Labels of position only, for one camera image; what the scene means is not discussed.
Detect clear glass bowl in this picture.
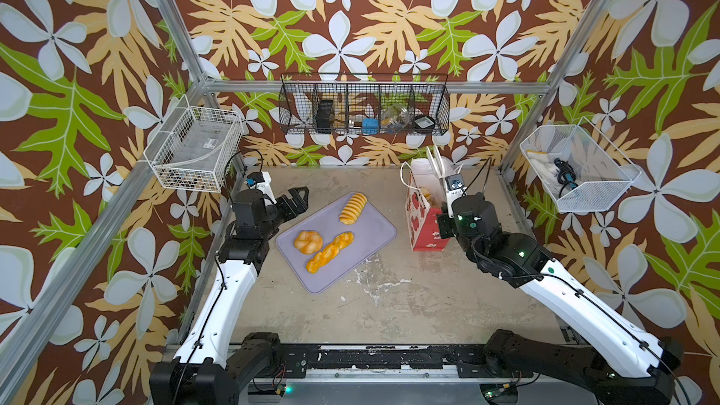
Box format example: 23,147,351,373
381,104,411,132

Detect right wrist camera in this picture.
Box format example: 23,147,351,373
444,174,465,192

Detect aluminium frame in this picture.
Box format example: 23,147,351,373
1,0,590,404

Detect white wire basket left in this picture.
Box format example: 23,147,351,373
146,97,243,193

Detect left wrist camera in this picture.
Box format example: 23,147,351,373
246,171,276,204

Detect black cable in basket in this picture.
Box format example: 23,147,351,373
552,157,579,189

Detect black wire basket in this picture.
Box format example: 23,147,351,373
277,73,450,136

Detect black round container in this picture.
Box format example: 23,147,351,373
412,114,436,134

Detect long twisted bread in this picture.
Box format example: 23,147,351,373
306,232,354,274

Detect lavender tray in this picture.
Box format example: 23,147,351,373
276,192,397,294

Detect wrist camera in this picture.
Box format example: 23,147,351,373
444,174,465,192
246,171,276,204

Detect small round knotted bun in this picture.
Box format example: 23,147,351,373
421,187,433,204

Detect round braided bun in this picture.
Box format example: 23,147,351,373
294,231,324,255

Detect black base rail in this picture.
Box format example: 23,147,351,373
162,331,609,405

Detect white cloth in basket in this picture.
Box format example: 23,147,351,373
526,150,562,196

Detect black box in basket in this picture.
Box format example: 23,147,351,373
314,99,335,133

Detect white mesh basket right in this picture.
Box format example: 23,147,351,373
520,118,641,214

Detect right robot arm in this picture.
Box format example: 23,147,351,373
438,192,684,404

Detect blue box in basket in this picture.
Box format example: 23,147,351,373
361,118,380,135

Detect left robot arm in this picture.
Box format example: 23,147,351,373
150,187,309,404

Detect red white paper bag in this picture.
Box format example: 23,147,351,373
399,159,449,252

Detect steel tongs cream tips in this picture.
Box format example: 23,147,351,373
427,145,465,218

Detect ridged yellow bread loaf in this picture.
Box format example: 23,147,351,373
339,192,368,225

